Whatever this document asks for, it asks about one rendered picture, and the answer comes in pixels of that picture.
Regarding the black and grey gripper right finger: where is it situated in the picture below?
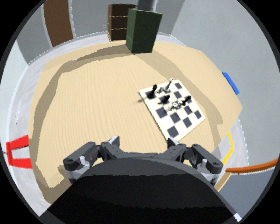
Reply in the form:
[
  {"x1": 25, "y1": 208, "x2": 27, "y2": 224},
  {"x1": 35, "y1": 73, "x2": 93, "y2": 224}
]
[{"x1": 154, "y1": 137, "x2": 224, "y2": 187}]

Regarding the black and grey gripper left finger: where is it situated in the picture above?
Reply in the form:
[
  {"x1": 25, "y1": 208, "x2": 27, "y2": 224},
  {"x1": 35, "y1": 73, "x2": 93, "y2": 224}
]
[{"x1": 63, "y1": 136, "x2": 134, "y2": 184}]

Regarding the chessboard with chess pieces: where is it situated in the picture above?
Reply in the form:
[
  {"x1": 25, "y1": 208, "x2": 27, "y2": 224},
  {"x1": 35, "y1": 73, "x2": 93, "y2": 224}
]
[{"x1": 139, "y1": 80, "x2": 205, "y2": 141}]

